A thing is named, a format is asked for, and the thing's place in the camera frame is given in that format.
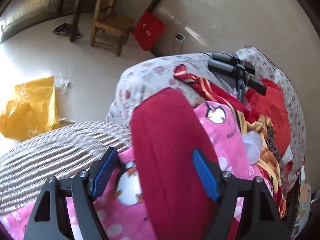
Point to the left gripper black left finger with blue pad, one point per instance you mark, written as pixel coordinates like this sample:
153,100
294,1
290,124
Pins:
49,218

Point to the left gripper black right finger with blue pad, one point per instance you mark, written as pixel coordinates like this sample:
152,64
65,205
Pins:
259,218

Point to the dark red fleece sweater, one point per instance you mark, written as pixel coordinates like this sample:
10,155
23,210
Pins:
165,131

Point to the red orange patterned blanket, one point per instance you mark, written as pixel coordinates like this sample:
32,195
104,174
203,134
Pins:
250,129

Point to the pink penguin print blanket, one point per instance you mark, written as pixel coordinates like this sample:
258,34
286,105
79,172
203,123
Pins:
122,208

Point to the striped grey white cloth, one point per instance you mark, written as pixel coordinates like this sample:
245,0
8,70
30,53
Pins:
62,153

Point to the white plastic tube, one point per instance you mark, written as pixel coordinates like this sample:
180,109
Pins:
253,144

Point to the yellow plastic bag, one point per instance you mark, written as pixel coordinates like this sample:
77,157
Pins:
31,111

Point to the red heart-shaped ruffled pillow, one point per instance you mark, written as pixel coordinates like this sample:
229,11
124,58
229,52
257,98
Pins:
272,106

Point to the black tripod stand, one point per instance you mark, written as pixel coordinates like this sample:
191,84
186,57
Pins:
242,72

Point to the pair of slippers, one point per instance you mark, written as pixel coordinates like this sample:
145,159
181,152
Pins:
63,30

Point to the wooden chair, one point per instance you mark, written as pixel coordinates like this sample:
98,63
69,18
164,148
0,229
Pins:
110,30

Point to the red plastic bin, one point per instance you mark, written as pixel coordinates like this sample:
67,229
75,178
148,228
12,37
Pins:
148,29

